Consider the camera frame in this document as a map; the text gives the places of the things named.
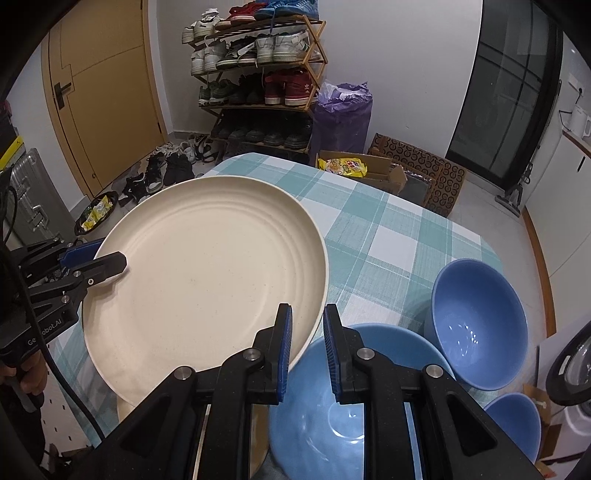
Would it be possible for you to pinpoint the black tray of yellow packets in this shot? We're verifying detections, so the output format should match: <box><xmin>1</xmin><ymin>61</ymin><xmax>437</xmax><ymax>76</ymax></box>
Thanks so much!
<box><xmin>74</xmin><ymin>191</ymin><xmax>119</xmax><ymax>234</ymax></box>

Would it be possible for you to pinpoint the person's left hand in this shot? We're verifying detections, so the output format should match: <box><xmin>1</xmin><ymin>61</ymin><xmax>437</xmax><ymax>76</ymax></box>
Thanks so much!
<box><xmin>0</xmin><ymin>354</ymin><xmax>49</xmax><ymax>400</ymax></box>

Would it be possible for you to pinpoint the black door handle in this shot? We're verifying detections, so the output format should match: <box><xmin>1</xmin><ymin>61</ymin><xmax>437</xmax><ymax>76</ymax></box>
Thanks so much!
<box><xmin>52</xmin><ymin>80</ymin><xmax>74</xmax><ymax>110</ymax></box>

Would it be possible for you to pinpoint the black-framed glass door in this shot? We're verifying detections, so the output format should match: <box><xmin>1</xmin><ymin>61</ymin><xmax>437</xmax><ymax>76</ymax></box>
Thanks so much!
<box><xmin>445</xmin><ymin>0</ymin><xmax>565</xmax><ymax>190</ymax></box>

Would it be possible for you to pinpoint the brown cardboard flap box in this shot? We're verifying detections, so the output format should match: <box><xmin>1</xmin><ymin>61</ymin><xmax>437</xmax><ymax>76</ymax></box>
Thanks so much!
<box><xmin>522</xmin><ymin>381</ymin><xmax>561</xmax><ymax>462</ymax></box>

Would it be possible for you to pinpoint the deep blue bowl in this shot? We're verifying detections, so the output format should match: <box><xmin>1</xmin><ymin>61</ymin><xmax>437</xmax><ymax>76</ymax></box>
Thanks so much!
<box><xmin>423</xmin><ymin>258</ymin><xmax>530</xmax><ymax>392</ymax></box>

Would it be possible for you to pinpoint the large blue bowl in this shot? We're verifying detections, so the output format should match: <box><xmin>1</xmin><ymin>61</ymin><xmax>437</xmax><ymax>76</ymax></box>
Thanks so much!
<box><xmin>268</xmin><ymin>323</ymin><xmax>459</xmax><ymax>480</ymax></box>

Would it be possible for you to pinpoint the white perforated board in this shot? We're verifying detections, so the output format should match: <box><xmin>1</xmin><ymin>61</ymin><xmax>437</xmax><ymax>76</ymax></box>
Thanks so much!
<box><xmin>39</xmin><ymin>369</ymin><xmax>109</xmax><ymax>450</ymax></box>

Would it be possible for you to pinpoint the ring-patterned flat cardboard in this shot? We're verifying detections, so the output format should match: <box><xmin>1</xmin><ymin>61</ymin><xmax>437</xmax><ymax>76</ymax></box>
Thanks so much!
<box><xmin>367</xmin><ymin>133</ymin><xmax>468</xmax><ymax>219</ymax></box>

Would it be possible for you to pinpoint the open brown cardboard box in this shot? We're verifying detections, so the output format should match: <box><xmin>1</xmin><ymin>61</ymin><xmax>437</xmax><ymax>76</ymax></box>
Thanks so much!
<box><xmin>315</xmin><ymin>150</ymin><xmax>409</xmax><ymax>195</ymax></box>

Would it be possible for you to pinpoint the purple plastic bag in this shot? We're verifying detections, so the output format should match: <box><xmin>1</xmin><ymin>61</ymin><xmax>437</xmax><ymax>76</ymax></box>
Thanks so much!
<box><xmin>314</xmin><ymin>80</ymin><xmax>374</xmax><ymax>155</ymax></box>

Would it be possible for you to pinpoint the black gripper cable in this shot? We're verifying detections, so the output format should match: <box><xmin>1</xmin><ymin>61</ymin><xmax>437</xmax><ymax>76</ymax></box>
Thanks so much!
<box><xmin>0</xmin><ymin>180</ymin><xmax>107</xmax><ymax>444</ymax></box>

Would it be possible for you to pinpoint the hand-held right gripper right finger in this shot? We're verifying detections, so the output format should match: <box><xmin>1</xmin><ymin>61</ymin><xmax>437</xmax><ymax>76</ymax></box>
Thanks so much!
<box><xmin>322</xmin><ymin>303</ymin><xmax>548</xmax><ymax>480</ymax></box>

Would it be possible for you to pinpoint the orange wooden door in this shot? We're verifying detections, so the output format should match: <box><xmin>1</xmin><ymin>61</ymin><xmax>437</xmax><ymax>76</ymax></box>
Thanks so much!
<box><xmin>41</xmin><ymin>0</ymin><xmax>169</xmax><ymax>199</ymax></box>

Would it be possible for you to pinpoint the washing machine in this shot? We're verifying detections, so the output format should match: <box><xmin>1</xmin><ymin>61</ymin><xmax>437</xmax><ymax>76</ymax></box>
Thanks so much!
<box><xmin>538</xmin><ymin>318</ymin><xmax>591</xmax><ymax>462</ymax></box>

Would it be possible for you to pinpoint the pile of loose shoes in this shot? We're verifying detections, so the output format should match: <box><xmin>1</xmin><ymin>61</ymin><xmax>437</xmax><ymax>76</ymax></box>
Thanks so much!
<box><xmin>117</xmin><ymin>134</ymin><xmax>220</xmax><ymax>206</ymax></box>

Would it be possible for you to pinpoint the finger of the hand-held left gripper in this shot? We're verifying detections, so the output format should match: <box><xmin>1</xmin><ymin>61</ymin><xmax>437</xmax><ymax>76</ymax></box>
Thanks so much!
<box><xmin>28</xmin><ymin>251</ymin><xmax>128</xmax><ymax>324</ymax></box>
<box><xmin>18</xmin><ymin>237</ymin><xmax>106</xmax><ymax>283</ymax></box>

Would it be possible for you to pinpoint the cream round plate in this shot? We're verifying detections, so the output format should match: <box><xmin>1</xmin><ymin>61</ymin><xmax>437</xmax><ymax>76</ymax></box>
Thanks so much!
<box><xmin>82</xmin><ymin>174</ymin><xmax>329</xmax><ymax>403</ymax></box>

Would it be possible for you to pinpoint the dark grey flat bag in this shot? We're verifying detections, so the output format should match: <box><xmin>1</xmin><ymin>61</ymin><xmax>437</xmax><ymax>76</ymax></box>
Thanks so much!
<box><xmin>402</xmin><ymin>173</ymin><xmax>435</xmax><ymax>204</ymax></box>

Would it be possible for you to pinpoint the small blue bowl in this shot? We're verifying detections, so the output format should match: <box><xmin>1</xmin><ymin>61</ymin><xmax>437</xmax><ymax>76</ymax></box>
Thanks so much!
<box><xmin>484</xmin><ymin>392</ymin><xmax>542</xmax><ymax>464</ymax></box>

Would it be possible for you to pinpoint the white electric kettle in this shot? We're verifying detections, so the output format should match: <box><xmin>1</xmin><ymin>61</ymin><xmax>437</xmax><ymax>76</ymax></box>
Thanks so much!
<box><xmin>567</xmin><ymin>105</ymin><xmax>591</xmax><ymax>139</ymax></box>

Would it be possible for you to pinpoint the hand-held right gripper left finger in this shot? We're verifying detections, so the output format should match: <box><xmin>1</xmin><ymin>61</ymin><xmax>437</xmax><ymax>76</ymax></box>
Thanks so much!
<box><xmin>81</xmin><ymin>303</ymin><xmax>294</xmax><ymax>480</ymax></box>

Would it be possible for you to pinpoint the wooden shoe rack with shoes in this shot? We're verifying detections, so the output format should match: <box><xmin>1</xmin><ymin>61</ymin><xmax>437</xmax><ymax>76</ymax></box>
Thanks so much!
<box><xmin>181</xmin><ymin>0</ymin><xmax>324</xmax><ymax>149</ymax></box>

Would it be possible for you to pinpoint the yellow snack packet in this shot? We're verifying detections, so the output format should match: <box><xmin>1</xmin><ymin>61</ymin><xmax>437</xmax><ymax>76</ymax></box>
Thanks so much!
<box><xmin>325</xmin><ymin>158</ymin><xmax>369</xmax><ymax>177</ymax></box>

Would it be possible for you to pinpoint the silver suitcase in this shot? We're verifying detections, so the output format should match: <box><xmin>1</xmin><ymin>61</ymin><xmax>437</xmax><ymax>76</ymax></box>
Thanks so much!
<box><xmin>0</xmin><ymin>148</ymin><xmax>61</xmax><ymax>250</ymax></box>

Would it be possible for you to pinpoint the grey stick vacuum cleaner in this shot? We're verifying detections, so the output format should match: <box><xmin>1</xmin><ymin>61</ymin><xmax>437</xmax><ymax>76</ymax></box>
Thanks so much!
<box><xmin>495</xmin><ymin>138</ymin><xmax>540</xmax><ymax>215</ymax></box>

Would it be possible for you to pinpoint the white kitchen cabinet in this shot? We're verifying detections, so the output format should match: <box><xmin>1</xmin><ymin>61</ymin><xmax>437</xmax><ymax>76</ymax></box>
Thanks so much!
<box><xmin>522</xmin><ymin>124</ymin><xmax>591</xmax><ymax>337</ymax></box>

